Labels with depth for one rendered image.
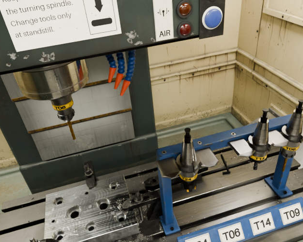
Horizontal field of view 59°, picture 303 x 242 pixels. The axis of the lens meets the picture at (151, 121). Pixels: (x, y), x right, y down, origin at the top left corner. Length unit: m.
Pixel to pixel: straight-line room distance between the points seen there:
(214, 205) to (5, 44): 0.85
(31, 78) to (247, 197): 0.84
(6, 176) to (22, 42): 1.53
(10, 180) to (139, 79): 1.05
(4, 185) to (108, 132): 0.81
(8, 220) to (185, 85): 1.21
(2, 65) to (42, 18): 0.09
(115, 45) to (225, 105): 1.60
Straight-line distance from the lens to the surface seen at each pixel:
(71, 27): 0.43
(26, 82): 0.62
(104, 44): 0.44
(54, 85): 0.60
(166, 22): 0.46
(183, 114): 1.88
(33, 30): 0.43
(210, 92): 1.88
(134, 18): 0.44
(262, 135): 0.80
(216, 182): 1.13
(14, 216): 1.21
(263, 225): 1.00
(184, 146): 0.69
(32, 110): 1.22
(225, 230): 0.94
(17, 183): 1.84
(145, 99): 1.29
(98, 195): 1.01
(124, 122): 1.29
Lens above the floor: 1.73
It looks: 35 degrees down
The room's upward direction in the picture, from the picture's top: 6 degrees counter-clockwise
